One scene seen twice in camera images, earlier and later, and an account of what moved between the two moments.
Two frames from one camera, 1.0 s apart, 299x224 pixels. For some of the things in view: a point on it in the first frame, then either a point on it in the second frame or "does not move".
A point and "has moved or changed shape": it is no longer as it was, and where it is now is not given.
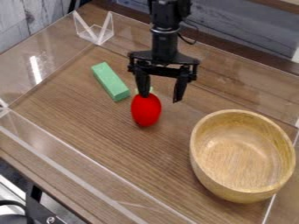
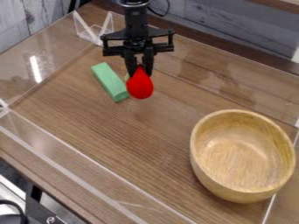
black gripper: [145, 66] -> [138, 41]
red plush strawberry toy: [146, 109] has moved or changed shape
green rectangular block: [110, 80] does not move
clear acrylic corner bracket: [98, 34] does not move
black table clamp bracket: [38, 213] does not move
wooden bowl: [242, 155] does not move
